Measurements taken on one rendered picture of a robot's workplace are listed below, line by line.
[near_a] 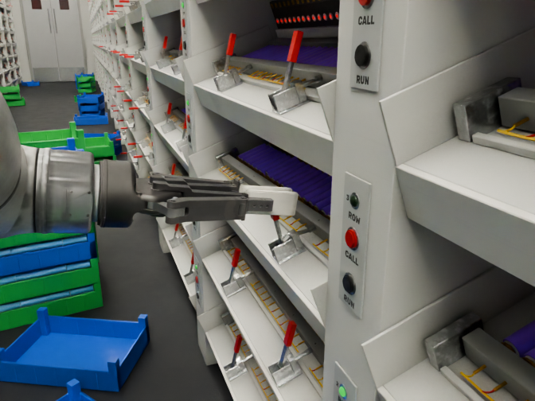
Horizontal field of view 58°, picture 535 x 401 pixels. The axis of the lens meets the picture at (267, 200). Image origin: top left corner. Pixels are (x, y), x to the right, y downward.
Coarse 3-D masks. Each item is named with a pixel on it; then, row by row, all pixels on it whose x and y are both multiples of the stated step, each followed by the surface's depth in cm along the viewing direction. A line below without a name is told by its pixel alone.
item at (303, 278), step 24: (216, 144) 102; (240, 144) 104; (216, 168) 104; (264, 216) 76; (264, 240) 69; (312, 240) 65; (264, 264) 69; (288, 264) 62; (312, 264) 60; (288, 288) 59; (312, 288) 47; (312, 312) 52
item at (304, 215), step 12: (228, 156) 100; (228, 168) 98; (240, 168) 92; (252, 180) 84; (264, 180) 82; (300, 204) 70; (288, 216) 70; (300, 216) 68; (312, 216) 65; (324, 228) 62; (324, 240) 61; (324, 252) 60
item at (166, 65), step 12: (156, 48) 158; (168, 48) 159; (180, 48) 118; (156, 60) 159; (168, 60) 143; (180, 60) 104; (156, 72) 148; (168, 72) 128; (180, 72) 119; (168, 84) 134; (180, 84) 113
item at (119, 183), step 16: (112, 160) 53; (112, 176) 50; (128, 176) 51; (112, 192) 50; (128, 192) 51; (144, 192) 52; (160, 192) 53; (176, 192) 54; (112, 208) 50; (128, 208) 51; (144, 208) 52; (112, 224) 52; (128, 224) 53
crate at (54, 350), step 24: (24, 336) 122; (48, 336) 130; (72, 336) 130; (96, 336) 130; (120, 336) 129; (144, 336) 124; (0, 360) 111; (24, 360) 120; (48, 360) 120; (72, 360) 120; (96, 360) 120; (120, 360) 120; (48, 384) 112; (96, 384) 110; (120, 384) 110
